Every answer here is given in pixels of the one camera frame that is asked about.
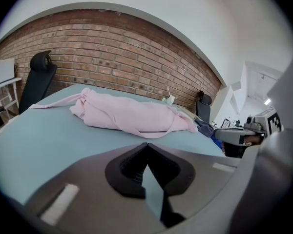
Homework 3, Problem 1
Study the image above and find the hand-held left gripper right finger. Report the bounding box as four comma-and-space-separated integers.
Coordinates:
146, 142, 242, 234

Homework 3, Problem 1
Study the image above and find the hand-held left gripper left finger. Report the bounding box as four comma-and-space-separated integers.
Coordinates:
12, 142, 167, 234

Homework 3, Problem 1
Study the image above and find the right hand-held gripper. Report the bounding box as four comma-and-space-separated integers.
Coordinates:
213, 109, 283, 145

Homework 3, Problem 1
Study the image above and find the pink robe garment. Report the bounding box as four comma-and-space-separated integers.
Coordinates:
28, 87, 198, 139

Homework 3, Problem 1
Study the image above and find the person's right hand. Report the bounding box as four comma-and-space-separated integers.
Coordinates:
245, 135, 262, 145

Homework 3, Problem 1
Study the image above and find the bright blue cloth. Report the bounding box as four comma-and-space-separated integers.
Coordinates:
213, 136, 225, 153

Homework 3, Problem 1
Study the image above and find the dark navy cloth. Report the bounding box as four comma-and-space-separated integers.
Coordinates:
194, 119, 214, 137

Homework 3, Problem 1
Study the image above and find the black office chair with boxes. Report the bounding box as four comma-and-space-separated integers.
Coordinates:
0, 50, 58, 131

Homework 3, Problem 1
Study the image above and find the white shelf unit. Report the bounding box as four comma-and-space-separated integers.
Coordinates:
0, 57, 22, 121

